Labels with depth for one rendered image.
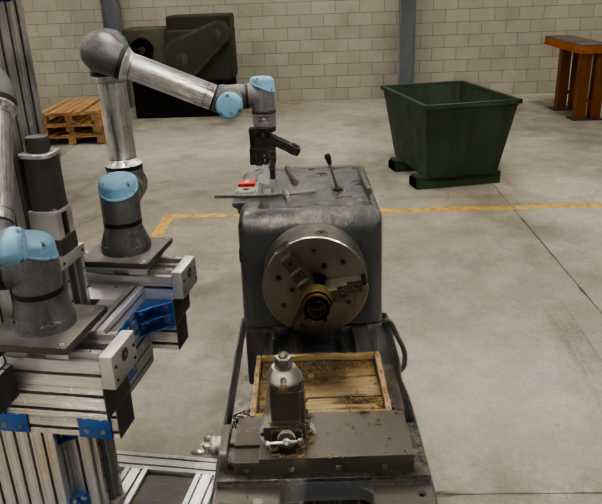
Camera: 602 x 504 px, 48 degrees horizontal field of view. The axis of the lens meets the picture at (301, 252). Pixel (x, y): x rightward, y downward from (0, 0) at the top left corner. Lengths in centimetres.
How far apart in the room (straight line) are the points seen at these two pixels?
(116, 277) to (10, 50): 71
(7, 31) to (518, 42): 1083
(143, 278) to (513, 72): 1061
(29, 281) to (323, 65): 1040
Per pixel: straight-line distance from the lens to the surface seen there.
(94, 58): 202
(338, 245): 194
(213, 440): 158
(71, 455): 224
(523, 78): 1234
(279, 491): 153
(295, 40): 1178
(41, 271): 166
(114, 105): 215
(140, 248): 210
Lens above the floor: 192
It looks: 22 degrees down
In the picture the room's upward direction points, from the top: 2 degrees counter-clockwise
